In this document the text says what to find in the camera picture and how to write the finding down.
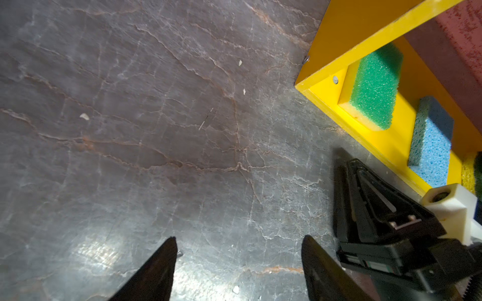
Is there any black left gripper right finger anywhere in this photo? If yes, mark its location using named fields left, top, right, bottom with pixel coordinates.
left=301, top=235, right=372, bottom=300

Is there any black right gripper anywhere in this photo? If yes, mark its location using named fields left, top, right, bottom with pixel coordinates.
left=333, top=147, right=481, bottom=300

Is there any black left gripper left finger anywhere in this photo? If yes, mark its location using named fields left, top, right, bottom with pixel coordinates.
left=110, top=237, right=178, bottom=301

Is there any blue cellulose sponge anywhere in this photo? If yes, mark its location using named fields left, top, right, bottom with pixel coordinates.
left=407, top=96, right=454, bottom=187

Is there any dark green wavy sponge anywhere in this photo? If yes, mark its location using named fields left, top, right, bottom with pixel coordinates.
left=461, top=152, right=481, bottom=200

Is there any green scourer yellow sponge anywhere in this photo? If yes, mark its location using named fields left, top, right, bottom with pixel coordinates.
left=338, top=43, right=404, bottom=131

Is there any yellow shelf with coloured boards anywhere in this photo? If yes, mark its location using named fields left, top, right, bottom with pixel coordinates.
left=295, top=1, right=481, bottom=194

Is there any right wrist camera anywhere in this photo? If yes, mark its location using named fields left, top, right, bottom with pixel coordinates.
left=420, top=184, right=481, bottom=246

